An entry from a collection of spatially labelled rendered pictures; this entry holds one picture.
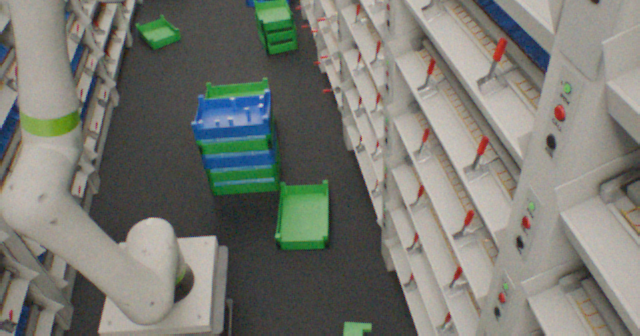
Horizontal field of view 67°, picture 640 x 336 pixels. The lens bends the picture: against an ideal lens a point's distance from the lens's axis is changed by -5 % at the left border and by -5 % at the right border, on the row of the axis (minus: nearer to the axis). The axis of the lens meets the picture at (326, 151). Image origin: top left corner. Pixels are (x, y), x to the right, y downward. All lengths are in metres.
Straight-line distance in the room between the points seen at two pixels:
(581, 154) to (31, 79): 0.92
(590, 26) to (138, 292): 1.06
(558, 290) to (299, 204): 1.48
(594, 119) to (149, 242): 1.10
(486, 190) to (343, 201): 1.27
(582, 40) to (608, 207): 0.21
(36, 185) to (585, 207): 0.92
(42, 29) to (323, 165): 1.56
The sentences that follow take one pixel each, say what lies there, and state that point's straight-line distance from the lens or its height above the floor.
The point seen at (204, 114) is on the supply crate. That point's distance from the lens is 2.18.
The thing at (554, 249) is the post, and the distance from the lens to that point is 0.74.
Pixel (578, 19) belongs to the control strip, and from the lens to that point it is 0.57.
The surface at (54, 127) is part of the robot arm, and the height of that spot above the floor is 0.99.
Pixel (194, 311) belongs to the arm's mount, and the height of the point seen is 0.32.
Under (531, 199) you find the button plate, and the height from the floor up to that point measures 1.06.
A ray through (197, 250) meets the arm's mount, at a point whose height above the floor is 0.33.
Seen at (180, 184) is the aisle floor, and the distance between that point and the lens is 2.37.
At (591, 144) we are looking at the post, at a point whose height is 1.20.
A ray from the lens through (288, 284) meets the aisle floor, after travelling 1.90.
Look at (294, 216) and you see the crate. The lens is 2.10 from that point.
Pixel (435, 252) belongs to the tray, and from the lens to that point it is 1.31.
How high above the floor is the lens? 1.57
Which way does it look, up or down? 41 degrees down
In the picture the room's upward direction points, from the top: 5 degrees counter-clockwise
